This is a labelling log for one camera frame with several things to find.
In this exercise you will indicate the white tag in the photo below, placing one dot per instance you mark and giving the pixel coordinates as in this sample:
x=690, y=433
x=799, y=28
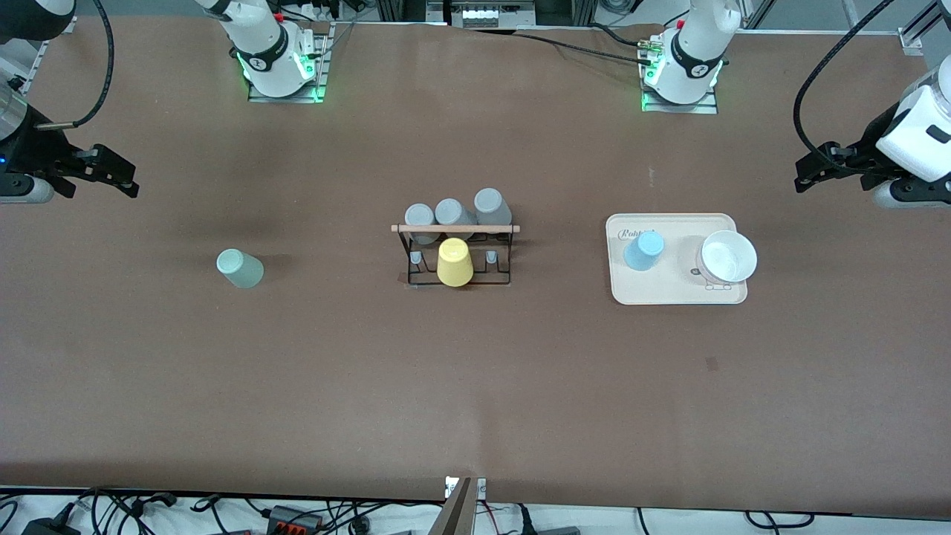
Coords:
x=481, y=488

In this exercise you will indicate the black orange power adapter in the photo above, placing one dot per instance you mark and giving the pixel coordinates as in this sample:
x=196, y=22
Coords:
x=293, y=519

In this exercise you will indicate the brown stand post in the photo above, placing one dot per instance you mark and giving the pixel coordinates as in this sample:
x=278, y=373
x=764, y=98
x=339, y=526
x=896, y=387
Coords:
x=455, y=516

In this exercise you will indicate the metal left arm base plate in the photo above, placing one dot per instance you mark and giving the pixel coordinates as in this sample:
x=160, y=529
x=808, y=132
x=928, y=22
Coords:
x=680, y=109

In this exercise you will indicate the black plug adapter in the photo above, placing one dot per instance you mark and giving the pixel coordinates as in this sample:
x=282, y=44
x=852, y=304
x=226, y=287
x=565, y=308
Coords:
x=50, y=527

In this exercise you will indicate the white bowl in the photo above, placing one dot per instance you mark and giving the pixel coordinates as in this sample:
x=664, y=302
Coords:
x=729, y=256

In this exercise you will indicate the grey cup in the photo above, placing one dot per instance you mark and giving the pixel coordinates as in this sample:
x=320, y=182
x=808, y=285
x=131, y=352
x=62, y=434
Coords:
x=420, y=217
x=452, y=212
x=492, y=206

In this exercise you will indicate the light blue cup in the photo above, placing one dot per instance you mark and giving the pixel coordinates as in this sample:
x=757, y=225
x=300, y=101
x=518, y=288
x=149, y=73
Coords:
x=642, y=251

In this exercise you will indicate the yellow cup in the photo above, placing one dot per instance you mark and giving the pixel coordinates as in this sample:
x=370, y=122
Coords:
x=455, y=264

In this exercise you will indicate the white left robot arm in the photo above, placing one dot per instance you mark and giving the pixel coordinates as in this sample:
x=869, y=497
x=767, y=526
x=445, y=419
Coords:
x=695, y=59

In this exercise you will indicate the beige plastic tray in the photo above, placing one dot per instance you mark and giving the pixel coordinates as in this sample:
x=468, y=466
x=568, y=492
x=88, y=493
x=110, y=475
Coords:
x=654, y=286

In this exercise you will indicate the pale green cup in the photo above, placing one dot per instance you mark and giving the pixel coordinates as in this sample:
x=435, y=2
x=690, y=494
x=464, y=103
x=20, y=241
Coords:
x=241, y=270

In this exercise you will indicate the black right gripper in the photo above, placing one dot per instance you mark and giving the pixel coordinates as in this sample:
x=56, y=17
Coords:
x=34, y=153

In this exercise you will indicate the white power strip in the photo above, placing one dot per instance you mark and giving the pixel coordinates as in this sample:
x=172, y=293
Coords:
x=494, y=15

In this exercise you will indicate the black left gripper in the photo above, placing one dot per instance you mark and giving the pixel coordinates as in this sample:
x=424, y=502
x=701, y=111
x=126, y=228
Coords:
x=864, y=154

